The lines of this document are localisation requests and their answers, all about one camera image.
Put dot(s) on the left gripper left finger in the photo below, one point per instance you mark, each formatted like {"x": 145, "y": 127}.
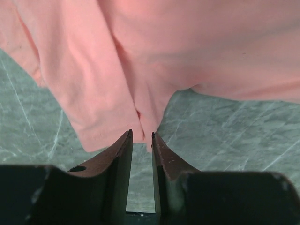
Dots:
{"x": 92, "y": 193}

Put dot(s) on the pink t-shirt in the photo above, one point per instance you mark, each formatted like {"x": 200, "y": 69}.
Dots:
{"x": 113, "y": 65}

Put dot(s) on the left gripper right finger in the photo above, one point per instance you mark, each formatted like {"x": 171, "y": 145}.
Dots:
{"x": 185, "y": 195}

